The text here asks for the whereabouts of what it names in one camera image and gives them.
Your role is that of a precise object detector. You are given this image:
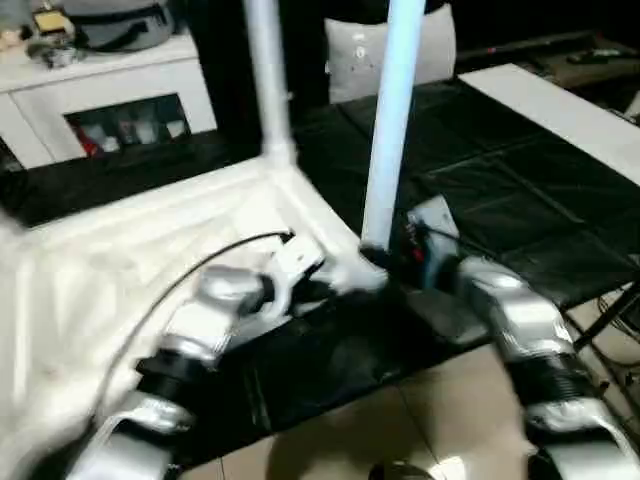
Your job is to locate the white plastic table top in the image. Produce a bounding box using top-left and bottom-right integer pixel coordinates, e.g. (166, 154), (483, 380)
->
(0, 159), (392, 480)

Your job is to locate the black work mat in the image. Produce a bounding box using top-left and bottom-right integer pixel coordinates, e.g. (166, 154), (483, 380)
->
(0, 79), (640, 452)

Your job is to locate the dark rounded robot torso part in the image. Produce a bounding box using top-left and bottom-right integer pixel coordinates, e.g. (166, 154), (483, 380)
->
(368, 461), (427, 480)

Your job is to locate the white flat board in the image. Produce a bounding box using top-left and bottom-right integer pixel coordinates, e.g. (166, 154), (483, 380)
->
(456, 62), (640, 190)

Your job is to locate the grey cushion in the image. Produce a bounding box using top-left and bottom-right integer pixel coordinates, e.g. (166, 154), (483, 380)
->
(322, 4), (460, 106)

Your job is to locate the black furniture with yellow label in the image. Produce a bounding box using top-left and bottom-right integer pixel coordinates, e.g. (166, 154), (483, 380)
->
(192, 0), (337, 137)

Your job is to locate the black bar with red light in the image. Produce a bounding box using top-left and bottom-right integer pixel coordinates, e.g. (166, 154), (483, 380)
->
(456, 28), (597, 60)

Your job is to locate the white glass-door cabinet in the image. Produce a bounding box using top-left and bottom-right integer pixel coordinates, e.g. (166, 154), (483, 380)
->
(0, 34), (220, 172)

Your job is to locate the grey bag with black trim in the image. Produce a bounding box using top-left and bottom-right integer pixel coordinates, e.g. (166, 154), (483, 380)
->
(67, 0), (177, 52)

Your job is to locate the black tangled item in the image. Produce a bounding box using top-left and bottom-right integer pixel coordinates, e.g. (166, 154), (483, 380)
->
(27, 39), (85, 70)

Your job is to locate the small yellow black box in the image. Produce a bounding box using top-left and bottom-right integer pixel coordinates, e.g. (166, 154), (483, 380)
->
(31, 11), (67, 37)

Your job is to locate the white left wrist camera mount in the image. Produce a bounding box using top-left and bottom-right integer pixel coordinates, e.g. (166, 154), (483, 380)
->
(264, 233), (327, 325)

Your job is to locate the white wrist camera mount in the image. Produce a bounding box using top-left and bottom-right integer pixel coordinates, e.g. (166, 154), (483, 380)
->
(403, 194), (462, 287)
(264, 233), (327, 325)

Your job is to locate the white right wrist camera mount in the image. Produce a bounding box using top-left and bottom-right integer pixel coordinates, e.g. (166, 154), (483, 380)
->
(403, 194), (462, 287)

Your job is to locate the black metal table frame leg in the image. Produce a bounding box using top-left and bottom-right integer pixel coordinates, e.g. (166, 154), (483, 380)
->
(571, 278), (640, 352)

